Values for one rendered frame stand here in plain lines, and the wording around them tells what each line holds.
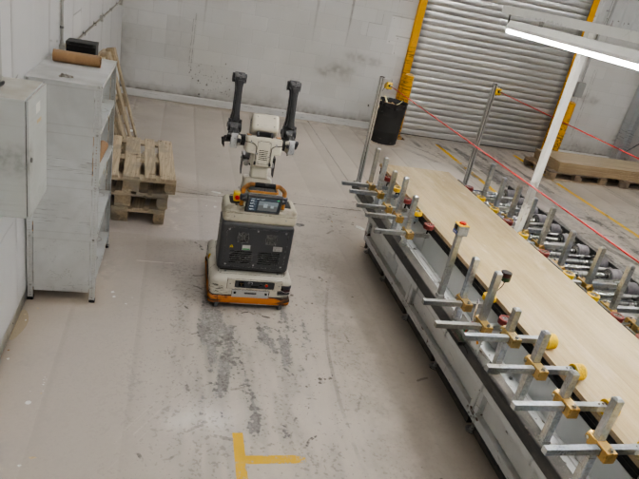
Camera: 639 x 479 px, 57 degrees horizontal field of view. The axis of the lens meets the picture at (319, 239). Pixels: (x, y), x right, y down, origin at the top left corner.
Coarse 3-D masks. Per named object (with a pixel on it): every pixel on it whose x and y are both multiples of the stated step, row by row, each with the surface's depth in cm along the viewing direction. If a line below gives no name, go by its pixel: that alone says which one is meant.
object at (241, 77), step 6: (240, 72) 447; (240, 78) 441; (240, 84) 442; (240, 90) 443; (240, 96) 445; (234, 102) 449; (240, 102) 446; (234, 108) 447; (240, 108) 448; (234, 114) 448; (228, 120) 450; (234, 120) 449; (240, 120) 451; (228, 126) 449; (240, 126) 451
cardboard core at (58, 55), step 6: (54, 48) 394; (54, 54) 392; (60, 54) 393; (66, 54) 394; (72, 54) 395; (78, 54) 397; (84, 54) 398; (90, 54) 400; (54, 60) 395; (60, 60) 395; (66, 60) 396; (72, 60) 396; (78, 60) 397; (84, 60) 398; (90, 60) 398; (96, 60) 399; (90, 66) 401; (96, 66) 401
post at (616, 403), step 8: (616, 400) 227; (608, 408) 231; (616, 408) 228; (608, 416) 231; (616, 416) 230; (600, 424) 234; (608, 424) 231; (600, 432) 234; (608, 432) 234; (600, 440) 235; (584, 456) 241; (592, 456) 239; (584, 464) 241; (592, 464) 241; (576, 472) 245; (584, 472) 242
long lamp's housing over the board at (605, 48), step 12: (516, 24) 371; (528, 24) 361; (540, 36) 344; (552, 36) 333; (564, 36) 324; (576, 36) 315; (588, 48) 303; (600, 48) 294; (612, 48) 287; (624, 48) 281; (624, 60) 278; (636, 60) 270
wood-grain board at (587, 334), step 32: (416, 192) 501; (448, 192) 518; (448, 224) 445; (480, 224) 458; (480, 256) 401; (512, 256) 412; (512, 288) 364; (544, 288) 374; (576, 288) 383; (544, 320) 334; (576, 320) 342; (608, 320) 349; (544, 352) 303; (576, 352) 309; (608, 352) 315; (576, 384) 281; (608, 384) 286
